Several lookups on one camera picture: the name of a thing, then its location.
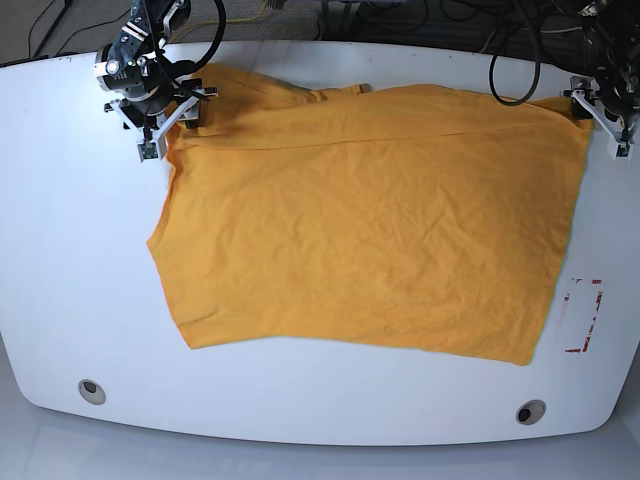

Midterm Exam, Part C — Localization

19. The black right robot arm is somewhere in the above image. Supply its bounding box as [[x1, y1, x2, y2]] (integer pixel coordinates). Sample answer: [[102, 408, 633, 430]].
[[94, 0, 227, 161]]

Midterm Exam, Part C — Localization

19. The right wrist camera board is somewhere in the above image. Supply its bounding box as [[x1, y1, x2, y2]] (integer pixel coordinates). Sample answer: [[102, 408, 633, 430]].
[[137, 142, 160, 162]]

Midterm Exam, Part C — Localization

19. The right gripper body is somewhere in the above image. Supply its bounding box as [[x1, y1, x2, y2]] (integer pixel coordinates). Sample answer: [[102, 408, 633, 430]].
[[102, 79, 218, 150]]

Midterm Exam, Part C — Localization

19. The yellow cable on floor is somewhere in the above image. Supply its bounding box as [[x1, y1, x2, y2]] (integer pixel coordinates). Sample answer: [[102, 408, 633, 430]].
[[174, 0, 267, 31]]

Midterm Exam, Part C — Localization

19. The yellow t-shirt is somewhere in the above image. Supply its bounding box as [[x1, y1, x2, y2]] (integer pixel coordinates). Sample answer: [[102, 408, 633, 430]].
[[148, 64, 592, 366]]

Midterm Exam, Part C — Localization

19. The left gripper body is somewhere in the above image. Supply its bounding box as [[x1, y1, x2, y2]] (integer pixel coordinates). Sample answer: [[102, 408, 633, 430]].
[[562, 76, 639, 143]]

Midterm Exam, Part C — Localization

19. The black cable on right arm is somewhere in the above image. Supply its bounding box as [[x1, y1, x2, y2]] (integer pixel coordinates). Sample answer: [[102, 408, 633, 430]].
[[149, 0, 227, 101]]

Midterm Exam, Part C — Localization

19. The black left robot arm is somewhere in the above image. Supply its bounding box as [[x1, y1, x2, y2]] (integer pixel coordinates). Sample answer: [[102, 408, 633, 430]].
[[556, 1, 639, 150]]

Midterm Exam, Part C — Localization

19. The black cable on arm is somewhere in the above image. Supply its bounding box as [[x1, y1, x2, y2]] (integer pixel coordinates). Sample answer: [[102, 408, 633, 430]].
[[488, 0, 601, 106], [149, 0, 227, 101]]

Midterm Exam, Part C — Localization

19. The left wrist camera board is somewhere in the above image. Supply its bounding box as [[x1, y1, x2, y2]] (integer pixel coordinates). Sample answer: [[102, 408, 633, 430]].
[[609, 141, 635, 160]]

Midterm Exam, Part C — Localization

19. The right table grommet hole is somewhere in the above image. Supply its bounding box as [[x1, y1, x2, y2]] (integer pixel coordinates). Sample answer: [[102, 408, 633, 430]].
[[516, 399, 546, 426]]

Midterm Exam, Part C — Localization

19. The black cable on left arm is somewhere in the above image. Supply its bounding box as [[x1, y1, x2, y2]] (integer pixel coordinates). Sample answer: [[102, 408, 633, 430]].
[[488, 0, 601, 106]]

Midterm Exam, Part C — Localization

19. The left table grommet hole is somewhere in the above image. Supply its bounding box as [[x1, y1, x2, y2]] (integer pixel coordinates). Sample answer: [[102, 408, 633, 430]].
[[78, 379, 106, 406]]

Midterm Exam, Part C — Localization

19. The red tape rectangle marking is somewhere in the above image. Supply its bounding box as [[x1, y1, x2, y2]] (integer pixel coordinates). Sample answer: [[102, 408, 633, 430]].
[[557, 278, 604, 354]]

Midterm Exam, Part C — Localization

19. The table grommet hole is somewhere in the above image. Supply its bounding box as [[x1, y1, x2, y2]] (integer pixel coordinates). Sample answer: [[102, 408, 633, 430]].
[[78, 379, 106, 406], [516, 399, 546, 426]]

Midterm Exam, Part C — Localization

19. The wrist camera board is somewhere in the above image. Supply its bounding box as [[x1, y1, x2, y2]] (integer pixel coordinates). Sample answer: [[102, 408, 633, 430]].
[[137, 142, 160, 162], [609, 141, 635, 160]]

